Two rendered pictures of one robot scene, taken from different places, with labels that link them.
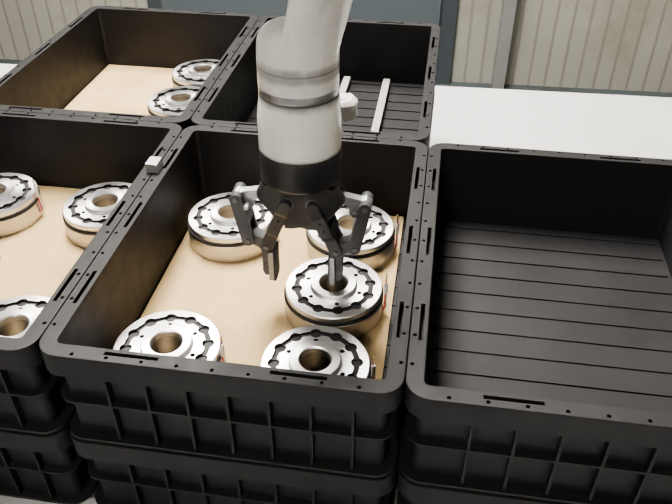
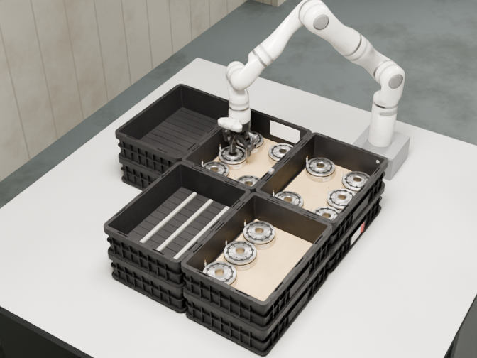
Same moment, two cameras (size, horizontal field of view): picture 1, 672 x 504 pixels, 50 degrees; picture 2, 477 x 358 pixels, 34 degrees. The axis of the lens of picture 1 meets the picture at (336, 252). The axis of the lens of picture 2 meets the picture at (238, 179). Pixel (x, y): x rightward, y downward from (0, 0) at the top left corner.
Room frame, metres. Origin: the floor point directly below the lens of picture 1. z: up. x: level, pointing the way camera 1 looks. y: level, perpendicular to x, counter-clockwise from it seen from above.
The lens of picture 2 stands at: (2.56, 0.97, 2.53)
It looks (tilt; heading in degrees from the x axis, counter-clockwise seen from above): 39 degrees down; 206
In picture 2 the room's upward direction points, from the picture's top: 1 degrees counter-clockwise
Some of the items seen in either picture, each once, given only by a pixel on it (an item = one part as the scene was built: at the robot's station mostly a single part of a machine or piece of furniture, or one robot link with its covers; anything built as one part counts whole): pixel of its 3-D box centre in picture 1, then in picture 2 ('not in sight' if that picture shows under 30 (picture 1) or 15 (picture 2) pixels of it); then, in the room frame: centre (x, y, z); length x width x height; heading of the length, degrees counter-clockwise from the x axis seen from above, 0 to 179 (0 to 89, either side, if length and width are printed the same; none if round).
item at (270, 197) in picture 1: (301, 182); (239, 128); (0.57, 0.03, 0.99); 0.08 x 0.08 x 0.09
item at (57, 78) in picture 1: (138, 93); (258, 258); (1.02, 0.30, 0.87); 0.40 x 0.30 x 0.11; 171
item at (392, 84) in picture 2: not in sight; (387, 84); (0.19, 0.44, 1.05); 0.09 x 0.09 x 0.17; 48
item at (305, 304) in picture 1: (333, 287); (232, 154); (0.57, 0.00, 0.86); 0.10 x 0.10 x 0.01
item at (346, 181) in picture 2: not in sight; (357, 180); (0.53, 0.46, 0.86); 0.10 x 0.10 x 0.01
